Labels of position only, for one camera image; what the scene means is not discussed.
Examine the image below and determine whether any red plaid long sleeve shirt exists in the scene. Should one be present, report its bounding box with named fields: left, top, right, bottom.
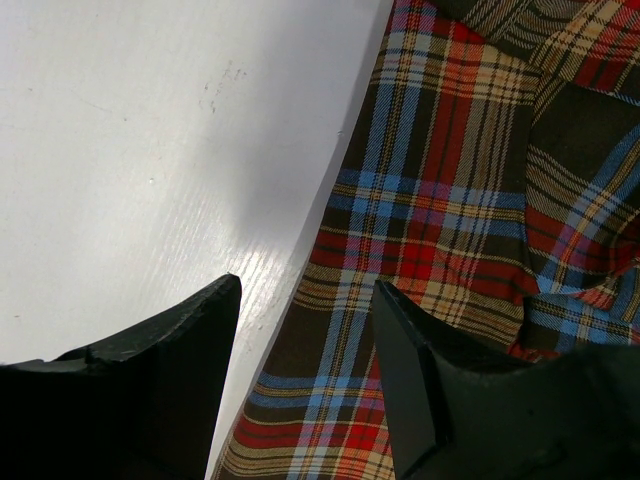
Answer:
left=214, top=1, right=639, bottom=479

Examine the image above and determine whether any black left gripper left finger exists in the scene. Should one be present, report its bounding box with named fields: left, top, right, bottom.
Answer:
left=1, top=274, right=241, bottom=479

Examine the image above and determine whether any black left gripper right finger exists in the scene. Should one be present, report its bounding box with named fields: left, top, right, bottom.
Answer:
left=372, top=282, right=639, bottom=479

